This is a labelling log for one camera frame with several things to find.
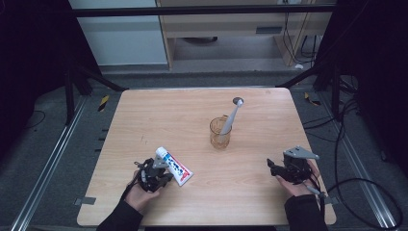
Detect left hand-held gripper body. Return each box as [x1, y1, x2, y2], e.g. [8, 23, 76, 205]
[134, 153, 170, 193]

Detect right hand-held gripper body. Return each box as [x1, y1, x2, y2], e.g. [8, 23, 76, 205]
[282, 145, 321, 186]

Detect white toothpaste tube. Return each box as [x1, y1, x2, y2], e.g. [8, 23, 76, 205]
[155, 146, 194, 188]

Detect clear amber plastic cup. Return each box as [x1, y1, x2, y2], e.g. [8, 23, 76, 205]
[209, 115, 233, 151]

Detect white electric toothbrush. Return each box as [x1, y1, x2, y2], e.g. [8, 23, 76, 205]
[218, 96, 245, 142]

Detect person's right hand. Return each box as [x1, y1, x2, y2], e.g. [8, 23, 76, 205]
[275, 161, 322, 198]

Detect person's left hand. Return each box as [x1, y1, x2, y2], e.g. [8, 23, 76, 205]
[123, 172, 162, 213]

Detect yellow black striped tape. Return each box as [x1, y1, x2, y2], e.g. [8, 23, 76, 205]
[97, 94, 111, 113]
[303, 91, 322, 107]

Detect black metal stand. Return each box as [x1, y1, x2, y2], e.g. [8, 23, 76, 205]
[63, 61, 129, 127]
[276, 59, 344, 122]

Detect dark curtain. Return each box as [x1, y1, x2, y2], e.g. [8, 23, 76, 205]
[0, 0, 103, 162]
[312, 0, 408, 179]

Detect white cabinet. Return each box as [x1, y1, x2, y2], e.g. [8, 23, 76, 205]
[67, 0, 168, 67]

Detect light wooden desk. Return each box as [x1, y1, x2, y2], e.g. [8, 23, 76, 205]
[155, 0, 339, 69]

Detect grey cable plug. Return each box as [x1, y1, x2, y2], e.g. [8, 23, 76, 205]
[302, 182, 327, 198]

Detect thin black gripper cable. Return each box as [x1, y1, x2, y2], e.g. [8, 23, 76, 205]
[120, 177, 140, 201]

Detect aluminium floor rail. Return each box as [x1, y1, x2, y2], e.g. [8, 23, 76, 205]
[11, 95, 89, 231]
[317, 91, 399, 230]

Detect black floor cables bundle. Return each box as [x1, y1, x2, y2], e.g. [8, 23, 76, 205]
[302, 75, 362, 143]

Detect hanging black cables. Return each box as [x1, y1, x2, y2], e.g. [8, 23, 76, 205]
[281, 12, 319, 65]

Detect black floor cable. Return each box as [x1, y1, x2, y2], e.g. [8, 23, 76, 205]
[18, 110, 47, 132]

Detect black horizontal frame bar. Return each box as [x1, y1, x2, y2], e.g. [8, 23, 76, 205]
[70, 4, 337, 18]

